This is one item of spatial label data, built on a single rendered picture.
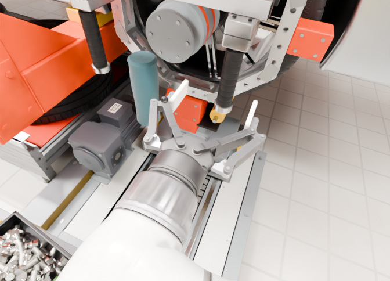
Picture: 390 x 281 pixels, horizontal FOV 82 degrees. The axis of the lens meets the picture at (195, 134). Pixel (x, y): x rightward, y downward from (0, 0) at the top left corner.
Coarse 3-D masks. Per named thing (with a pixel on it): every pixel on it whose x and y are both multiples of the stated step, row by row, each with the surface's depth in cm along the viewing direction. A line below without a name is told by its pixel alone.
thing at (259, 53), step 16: (144, 0) 78; (160, 0) 87; (144, 16) 80; (224, 16) 73; (144, 32) 81; (272, 32) 84; (208, 48) 79; (256, 48) 87; (176, 64) 86; (192, 64) 90; (208, 64) 83; (256, 64) 74; (208, 80) 85
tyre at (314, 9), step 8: (312, 0) 57; (320, 0) 56; (304, 8) 58; (312, 8) 58; (320, 8) 58; (304, 16) 60; (312, 16) 59; (320, 16) 59; (136, 24) 80; (288, 56) 68; (296, 56) 67; (168, 64) 87; (288, 64) 70; (280, 72) 73; (272, 80) 76; (256, 88) 80
